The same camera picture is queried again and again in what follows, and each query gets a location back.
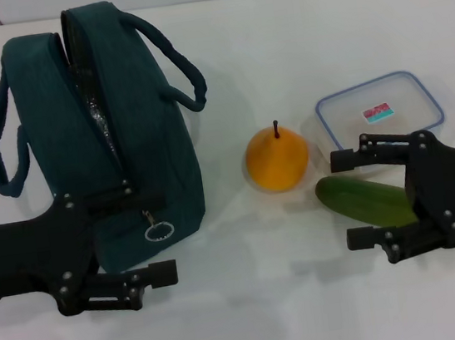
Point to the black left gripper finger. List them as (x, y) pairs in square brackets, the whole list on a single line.
[(123, 202), (121, 286)]

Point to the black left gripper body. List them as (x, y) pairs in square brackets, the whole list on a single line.
[(20, 256)]

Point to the green cucumber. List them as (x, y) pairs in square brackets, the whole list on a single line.
[(361, 198)]

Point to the orange pear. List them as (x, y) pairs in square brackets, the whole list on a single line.
[(277, 163)]

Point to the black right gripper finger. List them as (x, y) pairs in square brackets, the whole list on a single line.
[(376, 152), (408, 238)]

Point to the dark teal insulated lunch bag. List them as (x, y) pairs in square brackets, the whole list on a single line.
[(145, 147)]

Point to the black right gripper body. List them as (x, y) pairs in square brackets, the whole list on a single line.
[(451, 182)]

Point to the clear container with blue-rimmed lid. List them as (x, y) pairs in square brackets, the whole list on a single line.
[(389, 94)]

